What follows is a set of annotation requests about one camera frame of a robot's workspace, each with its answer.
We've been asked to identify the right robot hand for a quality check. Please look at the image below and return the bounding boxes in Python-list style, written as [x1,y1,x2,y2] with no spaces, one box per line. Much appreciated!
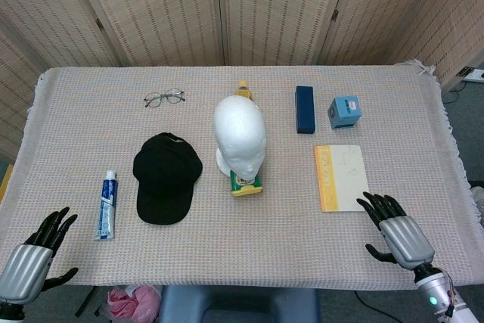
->
[356,191,436,272]

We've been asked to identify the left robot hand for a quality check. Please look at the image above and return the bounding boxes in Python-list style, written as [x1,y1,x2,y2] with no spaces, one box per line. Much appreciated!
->
[0,207,79,306]

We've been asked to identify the black cap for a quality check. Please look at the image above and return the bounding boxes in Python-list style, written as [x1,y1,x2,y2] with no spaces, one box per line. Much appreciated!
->
[132,132,203,225]

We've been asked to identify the white foam mannequin head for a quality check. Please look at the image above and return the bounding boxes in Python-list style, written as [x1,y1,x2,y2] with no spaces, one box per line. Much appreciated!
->
[211,95,268,181]

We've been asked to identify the yellow white Lexicon notebook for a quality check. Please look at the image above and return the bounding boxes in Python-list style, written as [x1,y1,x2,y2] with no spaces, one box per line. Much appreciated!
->
[313,144,370,213]

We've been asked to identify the blue white toothpaste tube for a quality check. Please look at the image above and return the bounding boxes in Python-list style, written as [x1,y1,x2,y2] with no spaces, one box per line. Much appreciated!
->
[93,169,119,241]

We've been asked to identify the pink plastic bag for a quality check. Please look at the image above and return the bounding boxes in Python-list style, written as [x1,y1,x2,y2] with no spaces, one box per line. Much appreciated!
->
[105,284,162,323]

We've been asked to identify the light blue cube box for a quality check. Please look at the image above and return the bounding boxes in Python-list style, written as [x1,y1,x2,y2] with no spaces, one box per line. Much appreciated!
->
[327,95,359,130]

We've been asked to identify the navy glasses case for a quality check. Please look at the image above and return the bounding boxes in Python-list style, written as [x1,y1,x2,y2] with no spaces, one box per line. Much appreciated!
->
[294,85,316,135]

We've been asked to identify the woven checked tablecloth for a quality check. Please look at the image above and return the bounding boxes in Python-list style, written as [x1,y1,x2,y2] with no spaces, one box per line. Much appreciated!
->
[0,58,484,292]

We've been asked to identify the green yellow-lidded container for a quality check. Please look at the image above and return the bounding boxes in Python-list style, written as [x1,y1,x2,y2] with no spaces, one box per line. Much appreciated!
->
[229,169,265,198]

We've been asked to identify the blue chair seat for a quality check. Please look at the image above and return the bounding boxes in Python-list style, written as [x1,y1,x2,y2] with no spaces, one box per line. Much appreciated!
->
[157,284,322,323]

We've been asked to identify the white power strip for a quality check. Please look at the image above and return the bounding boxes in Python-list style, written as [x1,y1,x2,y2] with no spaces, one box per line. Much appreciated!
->
[461,67,484,82]

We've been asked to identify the yellow bottle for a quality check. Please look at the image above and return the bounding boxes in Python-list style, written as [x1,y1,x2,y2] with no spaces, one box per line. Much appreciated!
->
[234,79,253,101]

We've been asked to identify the thin-framed eyeglasses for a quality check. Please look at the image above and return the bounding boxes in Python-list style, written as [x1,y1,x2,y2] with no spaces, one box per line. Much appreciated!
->
[143,89,186,108]

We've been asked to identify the woven folding screen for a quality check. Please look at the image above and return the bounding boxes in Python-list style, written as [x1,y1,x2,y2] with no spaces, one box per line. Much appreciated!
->
[0,0,484,157]

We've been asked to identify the thin wrist wire bundle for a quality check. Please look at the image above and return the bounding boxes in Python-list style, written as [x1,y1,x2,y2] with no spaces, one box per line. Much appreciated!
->
[441,269,455,317]

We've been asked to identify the black strap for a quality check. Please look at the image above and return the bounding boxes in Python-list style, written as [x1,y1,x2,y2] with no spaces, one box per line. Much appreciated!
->
[74,285,98,318]

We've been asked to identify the black floor cable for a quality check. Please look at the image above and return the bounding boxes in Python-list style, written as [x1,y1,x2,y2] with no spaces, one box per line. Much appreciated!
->
[442,80,470,104]
[353,290,420,323]

